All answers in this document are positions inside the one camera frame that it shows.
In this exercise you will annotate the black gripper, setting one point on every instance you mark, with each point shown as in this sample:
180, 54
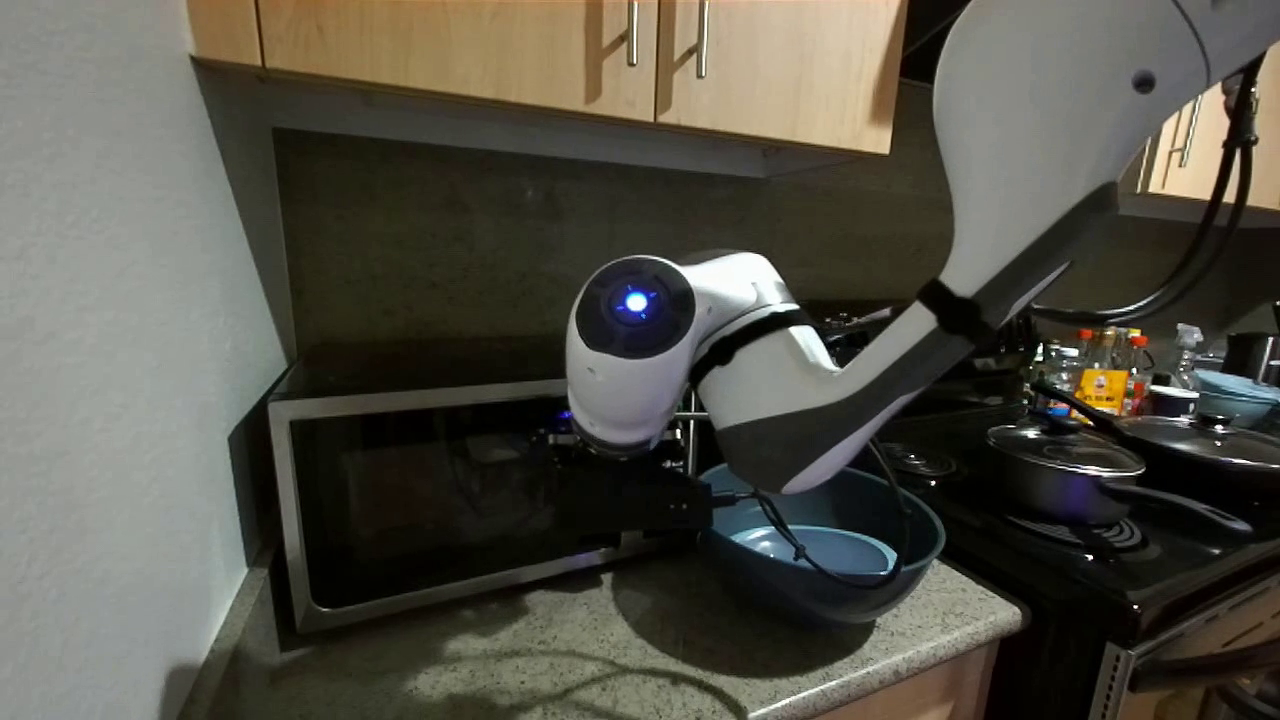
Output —
599, 495

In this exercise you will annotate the black microwave door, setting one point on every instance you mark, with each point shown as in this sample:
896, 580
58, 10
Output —
415, 515

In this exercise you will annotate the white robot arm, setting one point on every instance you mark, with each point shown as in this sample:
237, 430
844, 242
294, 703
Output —
1036, 108

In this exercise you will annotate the stainless steel microwave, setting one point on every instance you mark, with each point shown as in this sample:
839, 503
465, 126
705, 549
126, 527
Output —
424, 503

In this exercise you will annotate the blue mixing bowl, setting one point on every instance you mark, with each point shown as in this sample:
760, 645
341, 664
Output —
830, 559

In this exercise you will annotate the wooden base cabinet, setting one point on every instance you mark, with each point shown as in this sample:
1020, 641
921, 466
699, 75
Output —
943, 688

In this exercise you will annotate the pot with glass lid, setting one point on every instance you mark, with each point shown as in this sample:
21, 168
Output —
1083, 478

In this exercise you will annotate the black electric stove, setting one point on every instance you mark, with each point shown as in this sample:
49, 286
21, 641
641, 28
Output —
1150, 617

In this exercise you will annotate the yellow oil bottle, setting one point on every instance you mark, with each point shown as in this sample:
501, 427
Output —
1103, 376

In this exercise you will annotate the frying pan with lid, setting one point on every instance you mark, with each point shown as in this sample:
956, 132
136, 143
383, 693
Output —
1199, 445

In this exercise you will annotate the light blue stacked bowls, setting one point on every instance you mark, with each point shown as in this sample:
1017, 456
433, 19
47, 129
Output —
1237, 399

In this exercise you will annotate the wooden right upper cabinet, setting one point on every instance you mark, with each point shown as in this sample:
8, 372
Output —
1180, 159

